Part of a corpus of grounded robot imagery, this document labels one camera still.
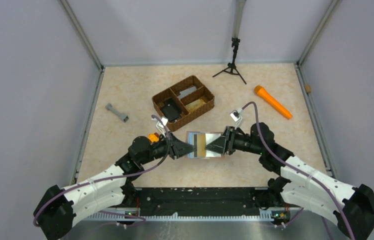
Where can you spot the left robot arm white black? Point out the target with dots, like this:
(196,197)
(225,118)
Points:
(61,208)

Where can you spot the black mini tripod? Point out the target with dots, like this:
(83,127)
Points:
(231,68)

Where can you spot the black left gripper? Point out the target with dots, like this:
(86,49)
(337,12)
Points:
(172,147)

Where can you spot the brown leather card holder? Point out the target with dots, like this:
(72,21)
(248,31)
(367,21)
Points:
(209,136)

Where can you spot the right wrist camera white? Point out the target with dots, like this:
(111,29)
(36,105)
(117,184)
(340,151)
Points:
(237,116)

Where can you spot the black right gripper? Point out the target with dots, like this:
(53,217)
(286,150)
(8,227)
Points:
(229,141)

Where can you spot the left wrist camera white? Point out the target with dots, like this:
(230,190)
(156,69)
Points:
(161,125)

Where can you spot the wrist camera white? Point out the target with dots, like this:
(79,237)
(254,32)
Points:
(237,116)
(161,125)

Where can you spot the small tan block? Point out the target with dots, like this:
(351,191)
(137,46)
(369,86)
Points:
(307,88)

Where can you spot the brown wicker divided basket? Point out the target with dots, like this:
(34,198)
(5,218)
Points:
(173,91)

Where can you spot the gold VIP credit card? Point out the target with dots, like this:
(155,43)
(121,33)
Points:
(199,141)

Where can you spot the grey plastic connector piece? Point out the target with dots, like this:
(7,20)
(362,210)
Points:
(122,116)

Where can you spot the orange flashlight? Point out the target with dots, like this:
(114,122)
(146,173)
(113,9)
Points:
(267,97)

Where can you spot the black object in basket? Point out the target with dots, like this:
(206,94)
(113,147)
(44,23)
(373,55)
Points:
(171,110)

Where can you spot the gold card in basket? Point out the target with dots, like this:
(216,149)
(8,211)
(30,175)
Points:
(194,105)

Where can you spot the yellow red toy car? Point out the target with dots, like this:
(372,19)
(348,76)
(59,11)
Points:
(153,137)

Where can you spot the silver card in basket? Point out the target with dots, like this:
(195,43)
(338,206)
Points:
(186,92)

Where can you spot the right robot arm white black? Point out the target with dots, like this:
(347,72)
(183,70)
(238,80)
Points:
(350,208)

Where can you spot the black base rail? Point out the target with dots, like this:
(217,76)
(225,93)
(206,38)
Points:
(207,202)

